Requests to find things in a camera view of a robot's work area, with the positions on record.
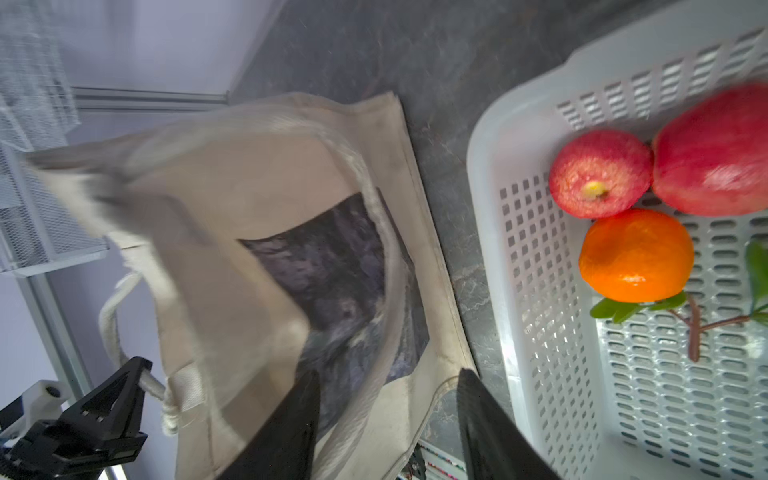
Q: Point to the red apple back left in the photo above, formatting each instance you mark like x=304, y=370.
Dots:
x=601, y=173

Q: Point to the cream canvas grocery bag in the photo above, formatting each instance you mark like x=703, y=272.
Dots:
x=277, y=238

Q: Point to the orange tangerine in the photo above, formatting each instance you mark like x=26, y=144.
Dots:
x=637, y=256

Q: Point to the white plastic fruit basket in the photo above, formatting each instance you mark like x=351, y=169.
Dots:
x=601, y=389

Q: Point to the red apple back middle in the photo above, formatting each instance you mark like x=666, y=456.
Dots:
x=711, y=161

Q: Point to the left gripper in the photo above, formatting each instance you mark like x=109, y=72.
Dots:
x=100, y=431

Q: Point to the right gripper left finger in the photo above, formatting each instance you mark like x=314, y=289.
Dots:
x=284, y=446

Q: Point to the small white mesh wall basket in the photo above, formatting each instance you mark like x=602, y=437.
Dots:
x=38, y=234

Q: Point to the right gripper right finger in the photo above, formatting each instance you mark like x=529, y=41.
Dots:
x=492, y=445

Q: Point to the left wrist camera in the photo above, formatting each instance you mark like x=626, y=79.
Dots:
x=42, y=401

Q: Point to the red apple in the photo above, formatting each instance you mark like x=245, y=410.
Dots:
x=601, y=173
x=711, y=161

